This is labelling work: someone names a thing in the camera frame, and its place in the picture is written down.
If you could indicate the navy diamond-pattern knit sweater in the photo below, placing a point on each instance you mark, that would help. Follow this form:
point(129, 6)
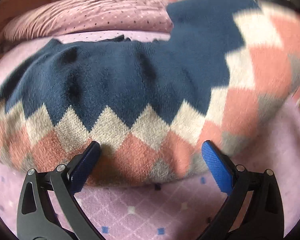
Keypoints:
point(140, 85)

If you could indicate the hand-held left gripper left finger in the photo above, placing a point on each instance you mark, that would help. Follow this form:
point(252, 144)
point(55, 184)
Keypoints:
point(87, 165)

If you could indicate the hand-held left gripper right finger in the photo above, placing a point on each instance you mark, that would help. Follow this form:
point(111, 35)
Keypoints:
point(217, 170)

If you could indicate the purple dotted bed sheet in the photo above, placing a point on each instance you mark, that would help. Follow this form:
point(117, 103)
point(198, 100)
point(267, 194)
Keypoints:
point(140, 210)

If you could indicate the pink dotted pillow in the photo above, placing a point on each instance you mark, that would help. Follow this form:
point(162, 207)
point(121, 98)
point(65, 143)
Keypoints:
point(90, 15)

